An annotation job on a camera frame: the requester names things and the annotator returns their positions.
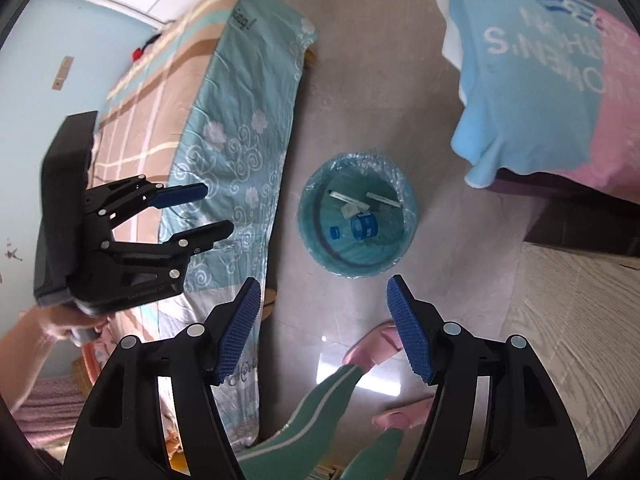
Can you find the pink knitted cloth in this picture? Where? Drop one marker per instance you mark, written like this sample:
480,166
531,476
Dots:
50,410

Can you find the white paper strip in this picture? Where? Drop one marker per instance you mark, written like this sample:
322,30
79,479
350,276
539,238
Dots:
347,198
384,199

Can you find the dark brown cabinet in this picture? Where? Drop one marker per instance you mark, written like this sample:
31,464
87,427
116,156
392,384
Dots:
575,220

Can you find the person's left hand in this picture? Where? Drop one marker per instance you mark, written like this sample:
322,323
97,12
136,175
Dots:
55,322

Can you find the small white paper scrap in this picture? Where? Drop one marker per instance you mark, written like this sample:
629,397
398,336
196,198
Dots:
348,211

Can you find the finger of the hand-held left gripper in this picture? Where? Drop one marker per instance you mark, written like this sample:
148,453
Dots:
210,232
175,195

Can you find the blue plastic jar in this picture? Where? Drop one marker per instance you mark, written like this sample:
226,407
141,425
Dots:
363,226

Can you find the person's left forearm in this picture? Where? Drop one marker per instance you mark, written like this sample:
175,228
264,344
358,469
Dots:
20,360

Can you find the brown wall strip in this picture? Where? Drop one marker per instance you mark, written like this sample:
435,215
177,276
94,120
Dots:
62,74

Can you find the round bin with blue liner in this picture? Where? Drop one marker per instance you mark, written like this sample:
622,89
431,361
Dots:
350,255

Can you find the small red object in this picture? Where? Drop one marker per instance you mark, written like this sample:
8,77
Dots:
137,52

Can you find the person's green trouser leg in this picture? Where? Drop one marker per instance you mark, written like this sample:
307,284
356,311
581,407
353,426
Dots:
375,455
310,420

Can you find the blue and pink printed blanket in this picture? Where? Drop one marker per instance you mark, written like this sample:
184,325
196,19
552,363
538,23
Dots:
525,85

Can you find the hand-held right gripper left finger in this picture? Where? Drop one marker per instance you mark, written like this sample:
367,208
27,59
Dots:
240,330

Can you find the plaid bed sheet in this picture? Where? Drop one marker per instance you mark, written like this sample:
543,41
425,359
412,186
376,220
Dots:
165,75

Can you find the pink slipper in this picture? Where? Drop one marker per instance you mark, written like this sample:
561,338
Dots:
402,414
372,347

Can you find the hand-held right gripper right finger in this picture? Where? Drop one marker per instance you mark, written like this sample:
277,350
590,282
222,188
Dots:
407,330

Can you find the small blue bottle cap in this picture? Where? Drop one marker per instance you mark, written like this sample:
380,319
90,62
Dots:
334,233

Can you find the bed with teal sheet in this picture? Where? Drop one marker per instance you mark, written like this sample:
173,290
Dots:
240,110

